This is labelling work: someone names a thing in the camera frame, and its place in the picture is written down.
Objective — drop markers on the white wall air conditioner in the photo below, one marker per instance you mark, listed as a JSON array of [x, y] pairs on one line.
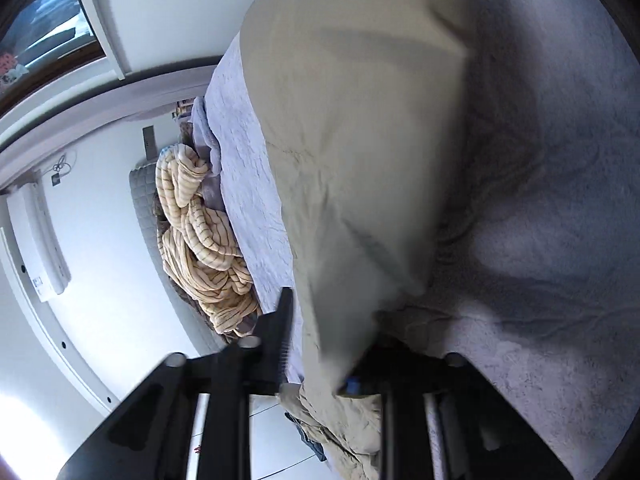
[[37, 242]]

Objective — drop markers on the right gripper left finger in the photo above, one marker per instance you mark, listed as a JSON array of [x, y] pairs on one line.
[[148, 436]]

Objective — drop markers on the brown and cream striped garment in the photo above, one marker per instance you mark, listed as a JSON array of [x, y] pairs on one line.
[[198, 248]]

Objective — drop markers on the dark framed window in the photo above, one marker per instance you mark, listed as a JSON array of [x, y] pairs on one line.
[[41, 41]]

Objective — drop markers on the beige puffer coat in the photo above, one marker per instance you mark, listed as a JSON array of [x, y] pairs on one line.
[[361, 106]]

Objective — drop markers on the purple bed blanket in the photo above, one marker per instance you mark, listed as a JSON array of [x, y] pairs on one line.
[[535, 272]]

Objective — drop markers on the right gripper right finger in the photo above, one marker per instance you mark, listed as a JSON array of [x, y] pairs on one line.
[[441, 418]]

